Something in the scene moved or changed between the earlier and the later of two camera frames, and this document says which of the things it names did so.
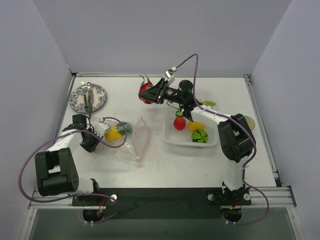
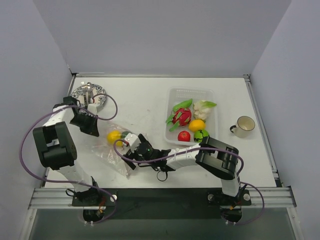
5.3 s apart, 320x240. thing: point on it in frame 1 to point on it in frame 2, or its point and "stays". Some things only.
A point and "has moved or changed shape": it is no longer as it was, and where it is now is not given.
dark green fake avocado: [128, 127] has moved or changed shape
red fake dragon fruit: [144, 87] to [181, 116]
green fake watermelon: [199, 136] stays
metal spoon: [89, 86] stays
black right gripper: [161, 89] to [131, 157]
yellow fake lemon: [194, 126] stays
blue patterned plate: [77, 100] stays
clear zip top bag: [130, 140] has moved or changed shape
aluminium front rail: [274, 196] stays
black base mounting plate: [164, 203] stays
